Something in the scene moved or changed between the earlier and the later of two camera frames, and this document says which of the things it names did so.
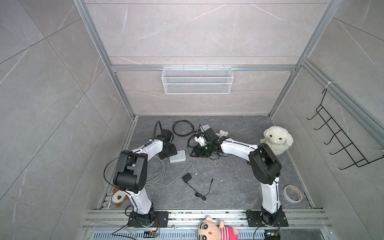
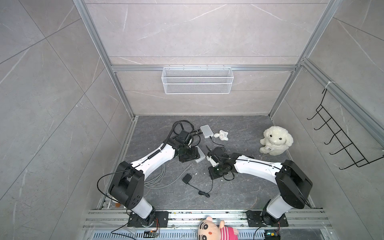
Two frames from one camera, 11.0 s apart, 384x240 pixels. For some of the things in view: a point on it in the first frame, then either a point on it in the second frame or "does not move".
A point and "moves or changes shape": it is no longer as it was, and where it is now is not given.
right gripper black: [198, 152] → [212, 175]
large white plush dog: [278, 138] does not move
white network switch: [204, 127] does not move
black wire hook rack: [359, 159] does not move
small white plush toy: [222, 133] does not move
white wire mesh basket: [197, 80] does not move
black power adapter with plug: [216, 154] moves or changes shape
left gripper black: [174, 152] → [195, 155]
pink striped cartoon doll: [209, 229] does not move
